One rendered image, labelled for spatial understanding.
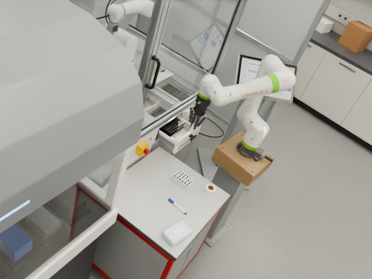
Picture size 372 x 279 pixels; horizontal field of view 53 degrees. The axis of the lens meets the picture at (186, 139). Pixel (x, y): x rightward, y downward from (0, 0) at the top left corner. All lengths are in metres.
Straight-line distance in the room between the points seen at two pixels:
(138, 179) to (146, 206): 0.21
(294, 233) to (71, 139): 2.66
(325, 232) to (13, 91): 3.15
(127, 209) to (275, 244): 1.63
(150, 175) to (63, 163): 1.14
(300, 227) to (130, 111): 2.53
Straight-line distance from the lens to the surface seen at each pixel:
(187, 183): 2.32
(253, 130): 2.47
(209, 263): 3.02
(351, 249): 3.83
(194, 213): 2.22
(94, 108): 1.30
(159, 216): 2.14
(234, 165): 2.51
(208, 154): 3.79
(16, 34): 1.34
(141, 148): 2.27
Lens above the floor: 2.40
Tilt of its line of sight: 38 degrees down
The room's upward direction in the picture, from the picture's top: 20 degrees clockwise
